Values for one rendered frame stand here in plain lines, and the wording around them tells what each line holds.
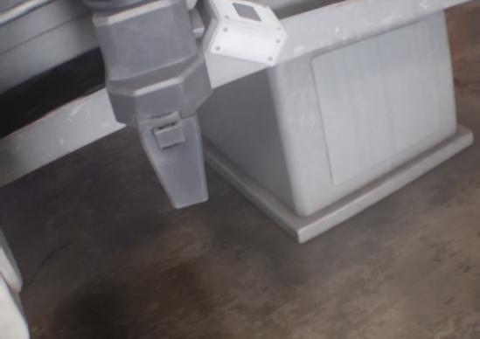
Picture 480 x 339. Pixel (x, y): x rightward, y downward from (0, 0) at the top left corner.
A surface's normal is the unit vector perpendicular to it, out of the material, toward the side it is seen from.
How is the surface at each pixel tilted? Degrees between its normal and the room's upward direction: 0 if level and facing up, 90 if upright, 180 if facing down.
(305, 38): 90
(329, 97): 90
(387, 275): 0
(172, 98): 101
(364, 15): 90
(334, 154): 90
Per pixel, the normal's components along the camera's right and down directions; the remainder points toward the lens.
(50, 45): 0.46, 0.37
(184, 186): 0.23, 0.62
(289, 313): -0.20, -0.84
